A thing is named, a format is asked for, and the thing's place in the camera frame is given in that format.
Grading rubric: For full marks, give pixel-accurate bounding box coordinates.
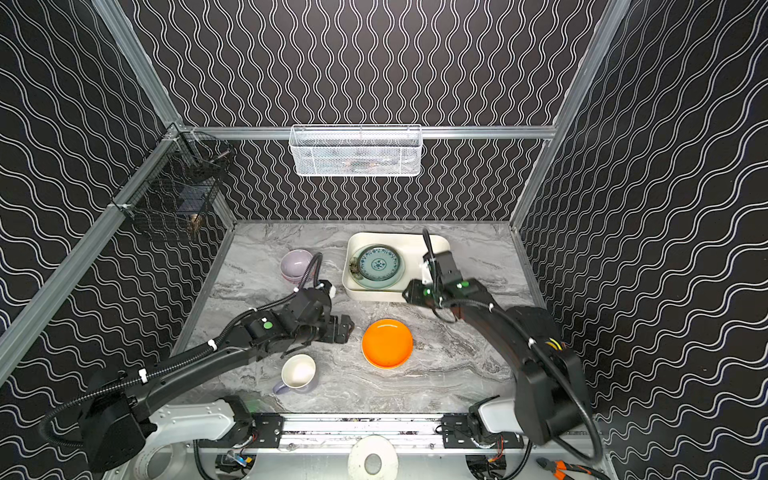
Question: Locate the yellow tape measure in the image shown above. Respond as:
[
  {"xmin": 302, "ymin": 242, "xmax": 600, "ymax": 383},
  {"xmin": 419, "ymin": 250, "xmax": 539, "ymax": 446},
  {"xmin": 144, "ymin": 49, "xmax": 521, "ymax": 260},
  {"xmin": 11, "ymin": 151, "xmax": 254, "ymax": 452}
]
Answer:
[{"xmin": 544, "ymin": 338, "xmax": 567, "ymax": 351}]

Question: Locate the purple mug white inside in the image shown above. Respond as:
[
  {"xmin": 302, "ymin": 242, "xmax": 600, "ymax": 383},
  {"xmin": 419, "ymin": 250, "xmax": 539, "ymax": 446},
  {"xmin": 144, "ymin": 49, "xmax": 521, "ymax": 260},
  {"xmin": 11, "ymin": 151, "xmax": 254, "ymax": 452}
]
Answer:
[{"xmin": 273, "ymin": 354, "xmax": 318, "ymax": 395}]

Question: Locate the mint green flower plate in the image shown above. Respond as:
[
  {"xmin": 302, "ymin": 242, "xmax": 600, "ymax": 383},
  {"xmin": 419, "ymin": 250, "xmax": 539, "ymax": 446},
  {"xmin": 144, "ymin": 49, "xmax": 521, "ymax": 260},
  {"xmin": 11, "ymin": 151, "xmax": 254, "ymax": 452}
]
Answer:
[{"xmin": 348, "ymin": 242, "xmax": 407, "ymax": 291}]

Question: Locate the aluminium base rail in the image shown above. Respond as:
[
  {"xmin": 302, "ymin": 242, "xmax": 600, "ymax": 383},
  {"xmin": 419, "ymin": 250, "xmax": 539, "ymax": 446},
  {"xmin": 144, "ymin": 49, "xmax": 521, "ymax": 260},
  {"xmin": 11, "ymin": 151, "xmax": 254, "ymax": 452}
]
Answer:
[{"xmin": 119, "ymin": 412, "xmax": 607, "ymax": 451}]

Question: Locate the orange plate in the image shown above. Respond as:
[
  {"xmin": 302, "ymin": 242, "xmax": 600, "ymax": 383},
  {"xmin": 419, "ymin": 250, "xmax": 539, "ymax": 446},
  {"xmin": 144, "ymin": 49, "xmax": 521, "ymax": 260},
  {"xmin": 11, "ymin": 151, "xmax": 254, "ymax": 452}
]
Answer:
[{"xmin": 362, "ymin": 319, "xmax": 414, "ymax": 369}]

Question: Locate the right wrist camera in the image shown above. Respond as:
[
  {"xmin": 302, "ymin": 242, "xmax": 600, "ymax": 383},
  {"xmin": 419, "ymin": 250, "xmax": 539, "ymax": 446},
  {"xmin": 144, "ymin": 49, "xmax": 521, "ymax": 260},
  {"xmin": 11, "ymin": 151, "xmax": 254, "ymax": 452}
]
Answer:
[{"xmin": 424, "ymin": 251, "xmax": 463, "ymax": 284}]

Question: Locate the clear wire wall basket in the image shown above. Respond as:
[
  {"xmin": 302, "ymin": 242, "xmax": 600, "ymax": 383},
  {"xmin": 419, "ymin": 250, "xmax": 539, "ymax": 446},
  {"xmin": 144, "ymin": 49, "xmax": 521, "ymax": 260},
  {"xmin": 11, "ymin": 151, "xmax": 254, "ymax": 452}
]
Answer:
[{"xmin": 289, "ymin": 124, "xmax": 424, "ymax": 177}]

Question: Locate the black textured mat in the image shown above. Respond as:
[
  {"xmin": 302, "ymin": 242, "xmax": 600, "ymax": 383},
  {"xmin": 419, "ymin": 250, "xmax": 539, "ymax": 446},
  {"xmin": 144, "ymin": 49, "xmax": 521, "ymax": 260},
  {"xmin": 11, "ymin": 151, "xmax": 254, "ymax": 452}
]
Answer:
[{"xmin": 506, "ymin": 305, "xmax": 565, "ymax": 349}]

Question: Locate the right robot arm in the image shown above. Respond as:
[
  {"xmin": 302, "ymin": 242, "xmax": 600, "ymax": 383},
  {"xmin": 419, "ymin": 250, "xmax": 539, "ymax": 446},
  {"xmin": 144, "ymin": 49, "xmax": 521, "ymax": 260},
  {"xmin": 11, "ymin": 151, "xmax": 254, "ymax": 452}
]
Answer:
[{"xmin": 402, "ymin": 279, "xmax": 604, "ymax": 465}]

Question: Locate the lavender patterned bowl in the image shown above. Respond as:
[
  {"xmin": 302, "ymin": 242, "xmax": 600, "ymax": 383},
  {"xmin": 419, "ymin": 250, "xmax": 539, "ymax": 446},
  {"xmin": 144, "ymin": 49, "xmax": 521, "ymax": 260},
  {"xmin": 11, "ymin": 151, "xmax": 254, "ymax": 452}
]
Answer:
[{"xmin": 280, "ymin": 249, "xmax": 313, "ymax": 284}]

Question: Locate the white plastic bin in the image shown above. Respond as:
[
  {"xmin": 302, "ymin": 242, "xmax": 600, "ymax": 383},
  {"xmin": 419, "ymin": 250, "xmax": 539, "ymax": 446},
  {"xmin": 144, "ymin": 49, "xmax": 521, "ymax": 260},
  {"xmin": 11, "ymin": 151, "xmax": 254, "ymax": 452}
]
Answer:
[{"xmin": 342, "ymin": 232, "xmax": 428, "ymax": 303}]

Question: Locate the white tape roll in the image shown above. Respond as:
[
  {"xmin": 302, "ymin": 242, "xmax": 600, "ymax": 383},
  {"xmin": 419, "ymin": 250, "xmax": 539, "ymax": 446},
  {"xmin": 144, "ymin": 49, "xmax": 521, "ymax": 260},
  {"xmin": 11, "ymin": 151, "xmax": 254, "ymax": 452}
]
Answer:
[{"xmin": 347, "ymin": 435, "xmax": 399, "ymax": 480}]

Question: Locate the clear tape roll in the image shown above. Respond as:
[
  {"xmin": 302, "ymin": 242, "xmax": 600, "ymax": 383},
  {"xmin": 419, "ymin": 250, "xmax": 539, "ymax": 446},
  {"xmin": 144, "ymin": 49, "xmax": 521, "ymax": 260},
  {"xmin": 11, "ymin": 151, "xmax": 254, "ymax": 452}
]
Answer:
[{"xmin": 131, "ymin": 444, "xmax": 186, "ymax": 479}]

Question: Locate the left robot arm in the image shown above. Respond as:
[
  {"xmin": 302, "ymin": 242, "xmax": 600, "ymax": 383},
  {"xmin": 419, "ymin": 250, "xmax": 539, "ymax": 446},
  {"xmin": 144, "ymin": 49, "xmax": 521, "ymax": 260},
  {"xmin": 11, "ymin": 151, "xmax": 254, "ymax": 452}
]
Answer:
[{"xmin": 38, "ymin": 309, "xmax": 355, "ymax": 473}]

